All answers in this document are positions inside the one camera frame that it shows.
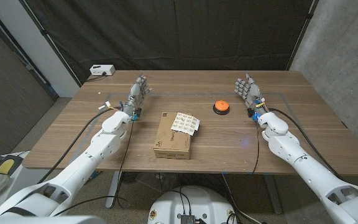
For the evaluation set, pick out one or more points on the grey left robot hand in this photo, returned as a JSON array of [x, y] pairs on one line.
[[135, 93]]

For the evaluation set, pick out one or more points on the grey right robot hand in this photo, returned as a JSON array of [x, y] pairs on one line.
[[253, 93]]

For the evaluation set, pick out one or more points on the white postage stamp sheet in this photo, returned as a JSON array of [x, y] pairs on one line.
[[185, 123]]

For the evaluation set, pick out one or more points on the brown cardboard package box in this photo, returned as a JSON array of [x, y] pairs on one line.
[[169, 143]]

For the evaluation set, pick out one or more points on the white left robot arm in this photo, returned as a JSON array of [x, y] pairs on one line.
[[104, 143]]

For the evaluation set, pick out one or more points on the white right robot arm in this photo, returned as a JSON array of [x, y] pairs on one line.
[[291, 149]]

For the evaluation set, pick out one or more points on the orange button with black base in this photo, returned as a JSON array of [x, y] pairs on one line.
[[221, 105]]

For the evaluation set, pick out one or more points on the white tape scrap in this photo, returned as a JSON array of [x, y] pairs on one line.
[[106, 104]]

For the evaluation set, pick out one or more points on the white power strip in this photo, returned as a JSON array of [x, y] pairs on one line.
[[101, 69]]

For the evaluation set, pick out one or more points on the grey tape outline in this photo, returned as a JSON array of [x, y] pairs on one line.
[[182, 93]]

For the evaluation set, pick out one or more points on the black backdrop curtain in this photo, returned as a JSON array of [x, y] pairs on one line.
[[166, 31]]

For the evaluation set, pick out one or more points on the black backdrop stand pole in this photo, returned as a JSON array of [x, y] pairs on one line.
[[303, 29], [50, 45]]

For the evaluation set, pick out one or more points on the black round fan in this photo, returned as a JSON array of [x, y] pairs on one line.
[[130, 177]]

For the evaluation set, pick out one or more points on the teal printed packet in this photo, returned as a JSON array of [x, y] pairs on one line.
[[94, 175]]

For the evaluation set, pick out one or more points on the grey table leg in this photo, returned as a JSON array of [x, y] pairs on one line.
[[273, 196], [113, 189]]

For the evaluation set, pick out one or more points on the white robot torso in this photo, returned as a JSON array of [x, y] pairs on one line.
[[194, 202]]

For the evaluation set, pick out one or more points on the black and yellow foot pedal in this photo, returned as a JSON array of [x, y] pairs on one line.
[[5, 166]]

